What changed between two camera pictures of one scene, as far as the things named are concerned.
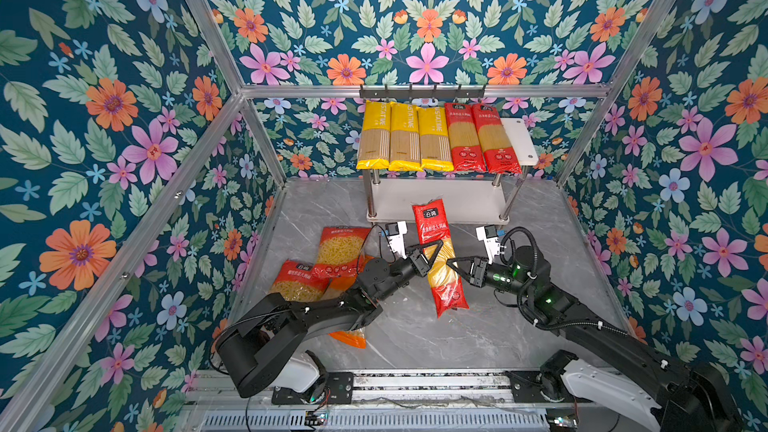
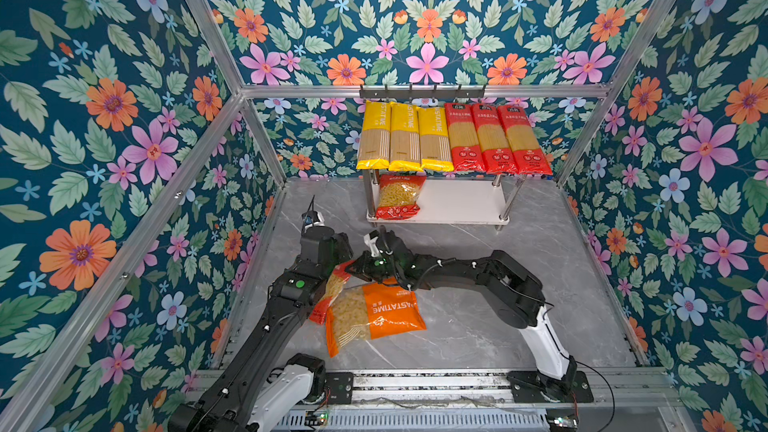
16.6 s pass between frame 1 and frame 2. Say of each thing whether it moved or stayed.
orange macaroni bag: moved
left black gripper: moved
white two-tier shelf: stayed
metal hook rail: stayed
